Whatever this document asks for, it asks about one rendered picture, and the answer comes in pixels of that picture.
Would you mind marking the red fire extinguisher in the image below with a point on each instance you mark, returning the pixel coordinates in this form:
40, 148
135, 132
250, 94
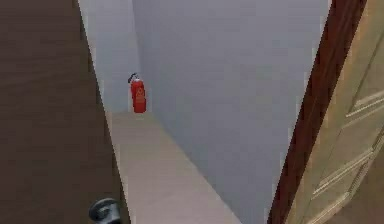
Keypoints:
138, 96

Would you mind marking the light wooden panelled door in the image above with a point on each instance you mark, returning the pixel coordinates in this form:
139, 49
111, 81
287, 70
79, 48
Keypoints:
346, 133

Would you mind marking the dark brown room door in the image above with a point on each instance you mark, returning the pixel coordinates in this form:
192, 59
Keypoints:
50, 110

